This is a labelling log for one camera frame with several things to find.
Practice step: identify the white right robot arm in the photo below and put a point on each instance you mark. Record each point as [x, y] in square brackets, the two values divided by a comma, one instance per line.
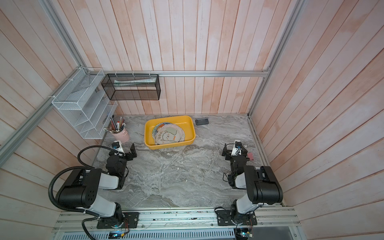
[260, 183]

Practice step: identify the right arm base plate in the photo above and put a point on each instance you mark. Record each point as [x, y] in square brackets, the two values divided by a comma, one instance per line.
[232, 218]

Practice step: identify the black wire mesh basket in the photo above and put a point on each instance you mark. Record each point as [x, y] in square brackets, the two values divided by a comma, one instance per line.
[132, 87]

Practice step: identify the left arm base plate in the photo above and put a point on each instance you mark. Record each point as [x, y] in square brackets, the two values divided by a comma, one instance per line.
[120, 221]

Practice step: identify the blue bear car coaster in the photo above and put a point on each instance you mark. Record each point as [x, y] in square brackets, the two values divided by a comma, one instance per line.
[160, 125]

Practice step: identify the pink eraser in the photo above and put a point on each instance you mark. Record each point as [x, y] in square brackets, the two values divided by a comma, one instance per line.
[250, 156]

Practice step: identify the white bear green coaster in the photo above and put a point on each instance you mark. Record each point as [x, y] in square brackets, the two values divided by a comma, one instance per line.
[169, 134]

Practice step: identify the yellow plastic storage box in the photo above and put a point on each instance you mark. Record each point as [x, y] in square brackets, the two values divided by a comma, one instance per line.
[185, 122]

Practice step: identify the grey hole punch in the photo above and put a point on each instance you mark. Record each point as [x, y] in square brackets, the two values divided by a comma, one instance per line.
[202, 121]

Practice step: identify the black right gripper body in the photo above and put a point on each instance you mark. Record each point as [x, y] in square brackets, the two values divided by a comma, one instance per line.
[233, 160]

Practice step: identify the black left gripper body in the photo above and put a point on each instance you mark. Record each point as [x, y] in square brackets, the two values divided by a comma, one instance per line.
[124, 161]

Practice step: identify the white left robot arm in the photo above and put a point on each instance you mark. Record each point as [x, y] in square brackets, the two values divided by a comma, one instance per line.
[75, 189]

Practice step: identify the pink pen cup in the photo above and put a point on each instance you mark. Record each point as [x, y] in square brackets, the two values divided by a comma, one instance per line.
[117, 127]

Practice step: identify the white wire mesh shelf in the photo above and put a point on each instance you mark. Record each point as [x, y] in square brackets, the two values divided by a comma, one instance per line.
[86, 108]

